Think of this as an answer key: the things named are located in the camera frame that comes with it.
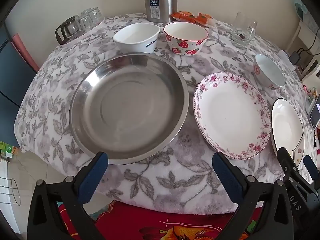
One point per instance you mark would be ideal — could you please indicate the strawberry print bowl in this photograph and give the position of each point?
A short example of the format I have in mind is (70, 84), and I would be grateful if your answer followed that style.
(185, 46)

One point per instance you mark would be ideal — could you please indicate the pink floral rimmed plate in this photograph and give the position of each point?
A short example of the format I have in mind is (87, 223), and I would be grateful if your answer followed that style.
(232, 115)

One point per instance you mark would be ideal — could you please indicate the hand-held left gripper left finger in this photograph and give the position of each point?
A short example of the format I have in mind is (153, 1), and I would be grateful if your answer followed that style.
(91, 177)

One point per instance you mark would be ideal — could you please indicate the green cloth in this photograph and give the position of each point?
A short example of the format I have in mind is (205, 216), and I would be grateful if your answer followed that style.
(300, 8)

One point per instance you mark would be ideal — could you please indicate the large stainless steel basin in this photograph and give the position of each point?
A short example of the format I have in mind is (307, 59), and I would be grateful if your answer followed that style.
(130, 110)

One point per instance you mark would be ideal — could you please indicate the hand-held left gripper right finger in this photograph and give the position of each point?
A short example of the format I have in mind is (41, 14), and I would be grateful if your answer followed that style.
(227, 177)

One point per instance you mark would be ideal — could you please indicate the stainless steel thermos jug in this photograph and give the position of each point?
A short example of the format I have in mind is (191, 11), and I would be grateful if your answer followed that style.
(162, 2)

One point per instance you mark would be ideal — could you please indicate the white rectangular bowl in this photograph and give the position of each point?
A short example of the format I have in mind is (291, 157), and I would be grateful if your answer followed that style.
(135, 45)

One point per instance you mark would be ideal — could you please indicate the black rimmed white plate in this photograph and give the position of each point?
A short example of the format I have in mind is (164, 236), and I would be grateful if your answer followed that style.
(285, 122)

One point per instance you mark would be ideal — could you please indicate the smartphone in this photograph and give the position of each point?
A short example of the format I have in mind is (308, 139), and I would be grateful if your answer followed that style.
(315, 116)

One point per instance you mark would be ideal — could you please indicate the dark grey charger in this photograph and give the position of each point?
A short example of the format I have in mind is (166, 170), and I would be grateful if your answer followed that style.
(295, 58)

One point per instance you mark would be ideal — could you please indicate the clear glass mug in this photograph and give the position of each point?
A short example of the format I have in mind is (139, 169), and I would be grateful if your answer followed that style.
(241, 33)

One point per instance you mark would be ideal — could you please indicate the pink rolled mat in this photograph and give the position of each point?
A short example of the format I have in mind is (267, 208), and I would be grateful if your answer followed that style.
(22, 50)

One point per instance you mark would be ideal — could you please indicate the blue cabinet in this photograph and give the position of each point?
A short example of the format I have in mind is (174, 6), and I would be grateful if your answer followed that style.
(15, 75)

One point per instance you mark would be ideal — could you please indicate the orange snack packet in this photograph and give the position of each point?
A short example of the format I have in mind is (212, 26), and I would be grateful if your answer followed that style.
(206, 20)
(183, 16)

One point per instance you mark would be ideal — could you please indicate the white power bank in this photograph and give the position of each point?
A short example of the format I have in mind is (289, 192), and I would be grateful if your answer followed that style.
(285, 56)

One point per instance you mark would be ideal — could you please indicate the small white bowl red pattern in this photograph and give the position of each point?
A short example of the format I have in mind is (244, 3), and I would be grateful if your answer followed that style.
(271, 72)

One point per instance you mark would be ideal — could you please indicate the clear glass cup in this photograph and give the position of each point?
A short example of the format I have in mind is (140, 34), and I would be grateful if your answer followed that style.
(86, 22)
(93, 13)

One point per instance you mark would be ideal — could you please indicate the green carton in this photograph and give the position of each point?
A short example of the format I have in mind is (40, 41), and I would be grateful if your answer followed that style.
(7, 150)

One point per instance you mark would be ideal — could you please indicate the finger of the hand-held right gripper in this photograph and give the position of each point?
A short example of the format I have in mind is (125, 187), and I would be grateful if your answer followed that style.
(286, 162)
(311, 168)

